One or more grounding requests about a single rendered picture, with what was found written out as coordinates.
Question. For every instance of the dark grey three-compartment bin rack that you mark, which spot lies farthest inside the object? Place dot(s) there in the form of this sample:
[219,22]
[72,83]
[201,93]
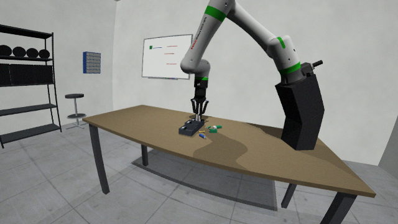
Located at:
[191,127]

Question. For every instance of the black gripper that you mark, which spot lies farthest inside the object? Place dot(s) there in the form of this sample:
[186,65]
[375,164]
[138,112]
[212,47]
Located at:
[199,100]

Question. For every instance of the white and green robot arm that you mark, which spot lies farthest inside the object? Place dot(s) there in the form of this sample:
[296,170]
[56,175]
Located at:
[281,48]

